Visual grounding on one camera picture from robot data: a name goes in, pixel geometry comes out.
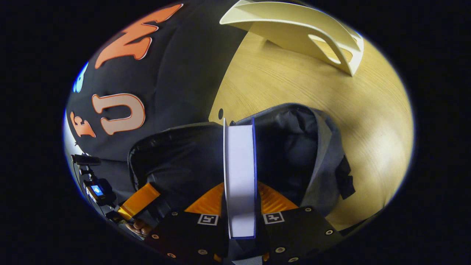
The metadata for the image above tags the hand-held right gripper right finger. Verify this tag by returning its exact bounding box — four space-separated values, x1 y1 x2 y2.
256 181 345 265

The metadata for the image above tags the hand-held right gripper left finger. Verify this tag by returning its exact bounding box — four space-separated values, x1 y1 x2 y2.
145 182 229 265

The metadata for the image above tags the grey schoolbag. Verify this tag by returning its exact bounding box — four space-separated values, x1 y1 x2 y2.
127 103 356 222

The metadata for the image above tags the blue cover book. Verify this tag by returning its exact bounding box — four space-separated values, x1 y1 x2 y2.
222 117 257 240

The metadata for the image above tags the cream plastic bookshelf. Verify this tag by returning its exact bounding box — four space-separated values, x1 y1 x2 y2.
219 0 365 77

